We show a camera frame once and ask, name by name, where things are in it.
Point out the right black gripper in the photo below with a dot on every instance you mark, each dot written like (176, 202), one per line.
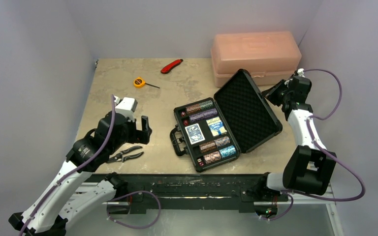
(280, 92)

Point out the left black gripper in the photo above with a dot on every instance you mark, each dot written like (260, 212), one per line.
(141, 135)

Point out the purple chip stack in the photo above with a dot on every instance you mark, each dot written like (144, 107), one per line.
(210, 113)
(196, 117)

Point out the blue yellow chip stack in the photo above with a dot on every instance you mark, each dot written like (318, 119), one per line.
(206, 105)

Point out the black poker set case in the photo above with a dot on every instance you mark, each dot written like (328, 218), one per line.
(247, 117)

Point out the orange chip stack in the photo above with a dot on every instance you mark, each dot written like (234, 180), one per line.
(193, 109)

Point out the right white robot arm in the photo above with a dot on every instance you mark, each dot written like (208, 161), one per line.
(309, 170)

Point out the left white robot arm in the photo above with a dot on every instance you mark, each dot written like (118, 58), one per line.
(53, 212)

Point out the texas holdem card box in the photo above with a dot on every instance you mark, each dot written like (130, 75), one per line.
(216, 126)

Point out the pink plastic storage box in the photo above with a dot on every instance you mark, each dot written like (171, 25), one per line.
(267, 56)

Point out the black grey pliers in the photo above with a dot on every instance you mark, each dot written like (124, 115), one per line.
(124, 155)

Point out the yellow tape measure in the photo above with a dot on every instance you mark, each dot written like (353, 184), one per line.
(139, 83)

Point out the blue card deck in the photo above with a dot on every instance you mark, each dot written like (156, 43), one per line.
(194, 133)

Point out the red utility knife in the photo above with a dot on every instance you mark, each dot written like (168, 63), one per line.
(166, 69)

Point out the brown chip stack upper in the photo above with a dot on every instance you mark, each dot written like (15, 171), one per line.
(205, 147)

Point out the brown chip stack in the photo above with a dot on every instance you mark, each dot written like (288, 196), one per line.
(212, 157)
(205, 147)

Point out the light blue chip stack upper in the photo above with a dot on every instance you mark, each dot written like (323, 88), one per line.
(222, 141)

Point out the light blue chip stack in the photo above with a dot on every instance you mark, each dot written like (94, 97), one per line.
(222, 141)
(227, 151)

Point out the brown chip stack lower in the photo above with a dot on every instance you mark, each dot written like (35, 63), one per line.
(212, 157)

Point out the light blue chip stack lower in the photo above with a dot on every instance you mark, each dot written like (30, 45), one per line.
(227, 151)

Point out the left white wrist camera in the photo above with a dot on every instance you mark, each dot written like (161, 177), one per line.
(125, 107)

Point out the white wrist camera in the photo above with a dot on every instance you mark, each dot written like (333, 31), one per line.
(298, 73)
(125, 107)

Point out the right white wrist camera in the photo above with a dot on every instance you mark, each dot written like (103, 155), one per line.
(298, 73)

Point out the black table front rail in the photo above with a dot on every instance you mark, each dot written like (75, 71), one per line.
(245, 193)

